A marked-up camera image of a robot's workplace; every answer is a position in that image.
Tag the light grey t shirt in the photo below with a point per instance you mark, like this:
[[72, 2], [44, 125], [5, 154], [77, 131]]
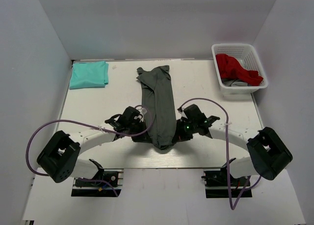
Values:
[[234, 83]]

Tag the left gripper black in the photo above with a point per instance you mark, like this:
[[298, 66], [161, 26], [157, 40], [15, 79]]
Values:
[[143, 138]]

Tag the folded teal t shirt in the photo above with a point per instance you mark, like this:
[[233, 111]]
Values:
[[89, 75]]

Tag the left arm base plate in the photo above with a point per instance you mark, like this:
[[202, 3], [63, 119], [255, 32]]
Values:
[[107, 184]]

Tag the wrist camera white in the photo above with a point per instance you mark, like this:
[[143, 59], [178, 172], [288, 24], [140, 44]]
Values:
[[142, 110], [181, 112]]

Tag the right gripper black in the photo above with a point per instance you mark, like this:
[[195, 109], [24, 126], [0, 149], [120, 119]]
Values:
[[180, 134]]

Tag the white plastic basket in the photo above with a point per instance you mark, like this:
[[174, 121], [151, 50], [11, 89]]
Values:
[[247, 57]]

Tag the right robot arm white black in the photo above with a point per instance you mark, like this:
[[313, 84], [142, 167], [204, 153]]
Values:
[[268, 155]]

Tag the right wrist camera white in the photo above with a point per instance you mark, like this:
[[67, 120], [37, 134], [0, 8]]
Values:
[[181, 112]]

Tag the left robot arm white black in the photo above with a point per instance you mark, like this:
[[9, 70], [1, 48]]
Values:
[[60, 157]]

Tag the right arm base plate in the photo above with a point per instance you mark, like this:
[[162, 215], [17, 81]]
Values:
[[216, 184]]

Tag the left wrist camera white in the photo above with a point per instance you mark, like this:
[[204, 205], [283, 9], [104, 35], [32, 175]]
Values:
[[142, 110]]

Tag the dark grey t shirt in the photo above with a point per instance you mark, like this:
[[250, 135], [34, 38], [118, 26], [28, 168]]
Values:
[[157, 97]]

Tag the red t shirt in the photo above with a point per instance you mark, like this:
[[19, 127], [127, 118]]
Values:
[[230, 69]]

